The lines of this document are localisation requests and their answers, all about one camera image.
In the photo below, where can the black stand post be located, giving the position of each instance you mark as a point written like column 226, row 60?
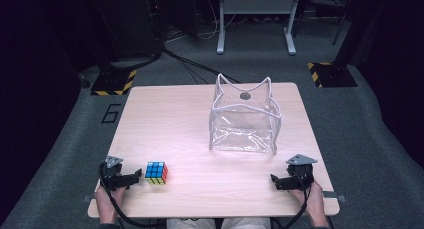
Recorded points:
column 350, row 25

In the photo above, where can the clear plastic bag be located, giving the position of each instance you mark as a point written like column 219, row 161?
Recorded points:
column 245, row 122

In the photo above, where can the person's left hand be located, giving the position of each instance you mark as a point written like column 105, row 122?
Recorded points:
column 107, row 202

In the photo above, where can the multicoloured puzzle cube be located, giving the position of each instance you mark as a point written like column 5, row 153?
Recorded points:
column 156, row 173

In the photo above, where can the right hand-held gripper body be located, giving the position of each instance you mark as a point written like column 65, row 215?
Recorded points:
column 300, row 174

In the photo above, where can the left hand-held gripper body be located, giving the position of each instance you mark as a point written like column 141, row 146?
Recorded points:
column 111, row 174

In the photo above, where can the white desk frame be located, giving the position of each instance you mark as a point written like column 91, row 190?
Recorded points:
column 256, row 9

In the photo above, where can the person's right hand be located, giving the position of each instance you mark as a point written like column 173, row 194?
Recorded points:
column 311, row 200

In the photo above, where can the grey metal table bracket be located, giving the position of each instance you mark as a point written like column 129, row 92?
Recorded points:
column 335, row 196
column 88, row 198

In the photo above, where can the dark equipment cabinet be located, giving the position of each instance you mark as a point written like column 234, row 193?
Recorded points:
column 130, row 22

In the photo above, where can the person's legs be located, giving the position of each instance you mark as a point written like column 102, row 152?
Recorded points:
column 218, row 223

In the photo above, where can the black yellow striped base plate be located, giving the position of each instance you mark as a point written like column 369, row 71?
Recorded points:
column 331, row 74
column 114, row 83

